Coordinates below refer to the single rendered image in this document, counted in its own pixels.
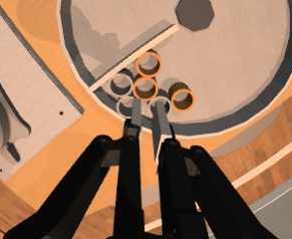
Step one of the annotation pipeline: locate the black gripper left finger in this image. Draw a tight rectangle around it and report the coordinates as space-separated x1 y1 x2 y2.
3 98 146 239

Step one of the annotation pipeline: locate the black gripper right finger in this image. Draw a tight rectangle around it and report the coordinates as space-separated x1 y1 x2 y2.
151 101 278 239

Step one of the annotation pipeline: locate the bronze bushing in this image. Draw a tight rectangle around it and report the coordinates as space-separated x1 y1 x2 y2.
133 74 158 102
168 82 195 112
136 49 162 78

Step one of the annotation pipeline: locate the grey metal bushing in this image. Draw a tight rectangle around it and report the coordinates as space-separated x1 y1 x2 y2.
108 68 134 98
147 89 172 116
117 91 136 119

